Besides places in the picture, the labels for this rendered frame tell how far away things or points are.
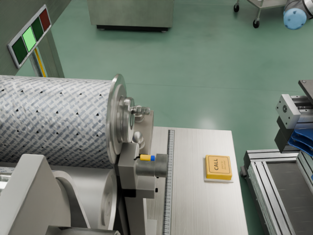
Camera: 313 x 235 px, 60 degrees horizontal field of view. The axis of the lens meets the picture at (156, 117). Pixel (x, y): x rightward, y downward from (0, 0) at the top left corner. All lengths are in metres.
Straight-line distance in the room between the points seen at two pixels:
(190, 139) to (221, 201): 0.23
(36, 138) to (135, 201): 0.23
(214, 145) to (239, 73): 1.98
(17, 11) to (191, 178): 0.65
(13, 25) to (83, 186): 0.53
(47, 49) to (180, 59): 1.78
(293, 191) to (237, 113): 0.88
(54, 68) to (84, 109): 1.06
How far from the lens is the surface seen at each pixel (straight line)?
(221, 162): 0.81
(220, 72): 2.78
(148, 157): 0.41
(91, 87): 0.42
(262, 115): 2.41
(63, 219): 0.29
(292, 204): 1.69
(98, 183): 0.40
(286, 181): 1.77
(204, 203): 0.76
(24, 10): 0.88
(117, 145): 0.43
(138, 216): 0.61
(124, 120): 0.41
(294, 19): 1.16
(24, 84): 0.46
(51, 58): 1.42
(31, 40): 0.88
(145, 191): 0.50
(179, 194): 0.77
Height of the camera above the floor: 1.57
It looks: 45 degrees down
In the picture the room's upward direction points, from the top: straight up
